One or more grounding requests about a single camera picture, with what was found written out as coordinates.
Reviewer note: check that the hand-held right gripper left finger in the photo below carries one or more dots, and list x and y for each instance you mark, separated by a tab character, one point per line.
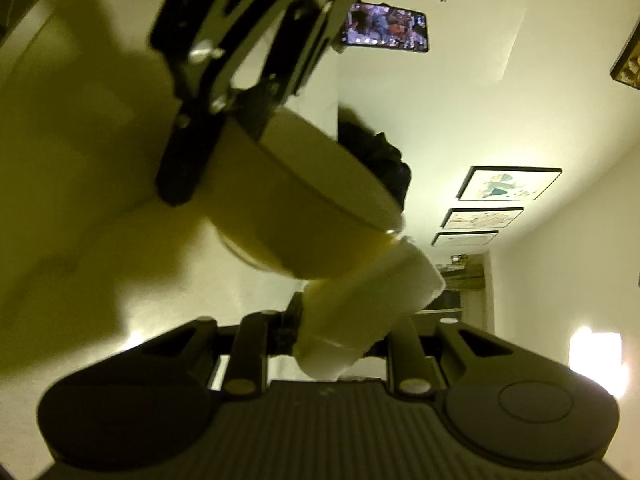
287	330

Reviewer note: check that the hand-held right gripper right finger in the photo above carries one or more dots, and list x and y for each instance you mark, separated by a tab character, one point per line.
400	355

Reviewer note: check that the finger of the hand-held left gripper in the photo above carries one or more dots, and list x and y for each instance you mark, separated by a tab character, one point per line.
182	170
260	110

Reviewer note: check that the white sponge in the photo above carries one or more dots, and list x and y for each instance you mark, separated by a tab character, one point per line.
360	305

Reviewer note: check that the yellow bowl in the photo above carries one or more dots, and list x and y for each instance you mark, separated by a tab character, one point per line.
300	200

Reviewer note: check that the window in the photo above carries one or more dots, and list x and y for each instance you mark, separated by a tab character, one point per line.
445	310

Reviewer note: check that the beige patterned curtain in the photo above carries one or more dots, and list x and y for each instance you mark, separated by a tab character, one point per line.
462	275

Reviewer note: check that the black fleece coat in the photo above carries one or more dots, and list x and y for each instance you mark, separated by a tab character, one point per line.
380	160

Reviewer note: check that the narrow framed picture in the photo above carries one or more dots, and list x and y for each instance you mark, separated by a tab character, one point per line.
465	238

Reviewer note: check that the smartphone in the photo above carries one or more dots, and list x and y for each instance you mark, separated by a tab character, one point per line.
385	27

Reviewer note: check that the framed picture floral print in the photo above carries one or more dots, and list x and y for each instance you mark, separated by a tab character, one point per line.
482	218

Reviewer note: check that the ceiling light panel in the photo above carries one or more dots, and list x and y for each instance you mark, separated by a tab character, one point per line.
595	360

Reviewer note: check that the framed picture green print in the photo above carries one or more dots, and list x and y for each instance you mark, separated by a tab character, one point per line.
507	184

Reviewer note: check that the framed yellow flower picture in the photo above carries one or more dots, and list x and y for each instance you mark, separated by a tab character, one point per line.
629	57

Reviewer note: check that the small wall ornament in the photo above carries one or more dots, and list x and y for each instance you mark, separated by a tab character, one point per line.
460	259

